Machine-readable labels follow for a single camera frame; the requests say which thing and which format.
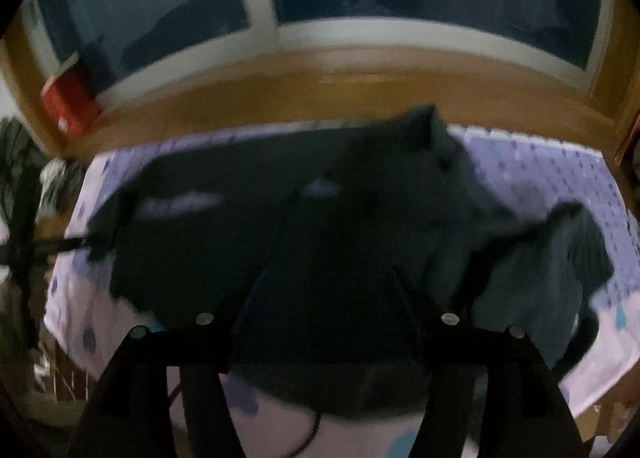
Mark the dark teal garment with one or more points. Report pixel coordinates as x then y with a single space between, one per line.
260 238

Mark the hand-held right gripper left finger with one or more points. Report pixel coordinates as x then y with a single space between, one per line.
200 343

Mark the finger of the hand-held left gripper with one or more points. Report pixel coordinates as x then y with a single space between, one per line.
107 233

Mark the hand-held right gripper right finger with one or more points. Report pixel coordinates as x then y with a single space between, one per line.
450 343

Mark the purple dotted blanket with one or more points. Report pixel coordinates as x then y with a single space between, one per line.
550 168

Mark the wooden window frame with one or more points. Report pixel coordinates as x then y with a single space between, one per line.
320 88

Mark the dark shaggy bundle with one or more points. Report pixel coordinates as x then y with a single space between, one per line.
50 178

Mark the red box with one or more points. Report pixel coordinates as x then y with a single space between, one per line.
70 103

